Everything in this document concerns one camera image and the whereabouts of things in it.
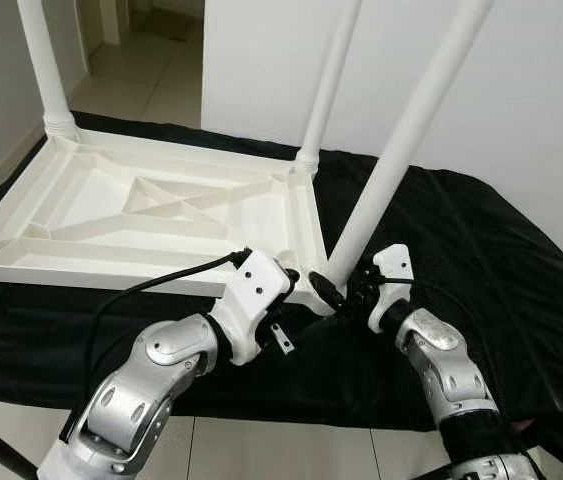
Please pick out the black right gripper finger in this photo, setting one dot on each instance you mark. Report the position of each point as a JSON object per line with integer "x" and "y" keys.
{"x": 326, "y": 290}

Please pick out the white plastic table leg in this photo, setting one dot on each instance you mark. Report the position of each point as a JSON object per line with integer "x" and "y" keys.
{"x": 411, "y": 130}
{"x": 46, "y": 65}
{"x": 331, "y": 85}

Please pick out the white plastic children table top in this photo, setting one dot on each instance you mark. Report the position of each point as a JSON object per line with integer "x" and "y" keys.
{"x": 91, "y": 200}

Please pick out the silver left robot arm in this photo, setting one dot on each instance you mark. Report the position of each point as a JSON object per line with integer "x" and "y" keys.
{"x": 141, "y": 390}

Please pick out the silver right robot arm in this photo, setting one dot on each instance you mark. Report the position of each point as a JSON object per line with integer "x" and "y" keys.
{"x": 441, "y": 360}

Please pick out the pink cloth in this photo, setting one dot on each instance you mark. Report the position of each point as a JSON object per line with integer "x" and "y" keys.
{"x": 526, "y": 425}

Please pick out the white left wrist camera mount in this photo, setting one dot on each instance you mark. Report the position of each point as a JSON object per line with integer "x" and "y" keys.
{"x": 256, "y": 290}

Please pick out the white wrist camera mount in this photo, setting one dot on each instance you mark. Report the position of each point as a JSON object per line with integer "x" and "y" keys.
{"x": 391, "y": 270}
{"x": 256, "y": 290}

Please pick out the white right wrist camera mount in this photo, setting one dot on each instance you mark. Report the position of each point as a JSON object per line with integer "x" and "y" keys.
{"x": 391, "y": 270}

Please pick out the white door frame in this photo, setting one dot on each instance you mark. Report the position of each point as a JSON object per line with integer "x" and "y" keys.
{"x": 111, "y": 18}

